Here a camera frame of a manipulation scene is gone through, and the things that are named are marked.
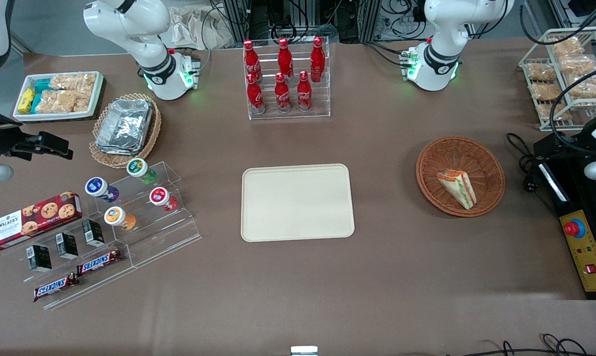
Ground triangle sandwich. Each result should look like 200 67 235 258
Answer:
436 169 477 210

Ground white rectangular snack tray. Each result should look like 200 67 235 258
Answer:
12 71 105 122

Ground oval tan wicker basket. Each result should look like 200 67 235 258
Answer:
89 93 162 169

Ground round brown wicker basket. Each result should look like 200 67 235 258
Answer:
416 136 506 218

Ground beige plastic tray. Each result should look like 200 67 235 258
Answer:
241 164 355 243

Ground clear cracker snack packet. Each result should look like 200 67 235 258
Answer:
557 55 596 76
525 63 558 83
549 37 585 58
567 77 596 98
536 103 571 122
530 83 563 101

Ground yellow snack packet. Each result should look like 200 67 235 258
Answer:
18 88 36 114

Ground clear rice cracker packet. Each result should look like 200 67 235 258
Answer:
50 73 97 93
35 90 92 114

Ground red Walkers cookie box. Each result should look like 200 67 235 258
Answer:
0 191 83 251

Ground purple lidded cup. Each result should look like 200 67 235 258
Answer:
85 177 120 203

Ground stack of foil containers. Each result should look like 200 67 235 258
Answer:
95 99 154 156

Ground small black carton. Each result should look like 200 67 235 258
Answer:
55 232 79 260
26 245 52 272
82 220 105 247

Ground green lidded cup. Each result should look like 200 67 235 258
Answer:
127 158 158 185

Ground orange lidded cup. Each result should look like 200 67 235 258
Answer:
104 206 136 231

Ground black control box yellow panel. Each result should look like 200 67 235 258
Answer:
533 131 596 301

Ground Snickers chocolate bar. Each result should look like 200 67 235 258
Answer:
33 273 80 302
77 249 123 276

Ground red lidded cup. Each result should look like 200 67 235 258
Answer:
149 186 178 212

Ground clear acrylic stepped snack stand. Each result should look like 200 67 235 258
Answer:
4 213 136 311

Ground clear acrylic stepped cup stand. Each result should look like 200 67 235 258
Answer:
96 161 202 268

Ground crumpled white cloth bag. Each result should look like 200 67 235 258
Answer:
160 5 234 50

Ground red cola bottle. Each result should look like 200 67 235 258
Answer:
274 73 292 113
246 73 266 114
310 36 326 83
297 71 313 112
277 38 294 80
243 40 263 84

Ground clear acrylic bottle rack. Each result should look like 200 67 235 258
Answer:
243 36 331 121

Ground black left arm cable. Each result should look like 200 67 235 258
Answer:
549 62 596 160

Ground black power cable with plug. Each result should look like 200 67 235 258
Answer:
506 133 560 219

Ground white wire rack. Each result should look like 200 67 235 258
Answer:
518 27 596 132

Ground black floor cables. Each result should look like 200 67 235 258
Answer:
446 334 596 356

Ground aluminium frame equipment rack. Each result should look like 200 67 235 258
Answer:
219 0 427 44

